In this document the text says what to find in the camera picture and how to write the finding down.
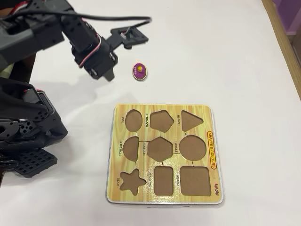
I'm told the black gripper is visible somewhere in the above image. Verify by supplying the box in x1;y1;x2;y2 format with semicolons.
71;35;118;82

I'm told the purple oval piece yellow pin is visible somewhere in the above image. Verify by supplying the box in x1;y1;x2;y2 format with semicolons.
131;62;148;81

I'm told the wooden shape puzzle board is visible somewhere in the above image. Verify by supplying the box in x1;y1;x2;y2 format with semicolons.
105;103;224;205

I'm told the seated person brown leg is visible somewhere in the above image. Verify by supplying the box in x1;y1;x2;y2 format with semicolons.
14;50;37;83

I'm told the red white servo wire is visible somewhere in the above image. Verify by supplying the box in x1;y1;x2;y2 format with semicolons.
79;34;102;68

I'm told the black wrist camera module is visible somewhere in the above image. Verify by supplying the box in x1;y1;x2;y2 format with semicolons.
104;25;149;50

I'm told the black camera cable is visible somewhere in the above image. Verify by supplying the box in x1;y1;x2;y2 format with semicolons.
0;13;152;33

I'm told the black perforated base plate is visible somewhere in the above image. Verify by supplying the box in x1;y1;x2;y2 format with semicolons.
13;148;58;179

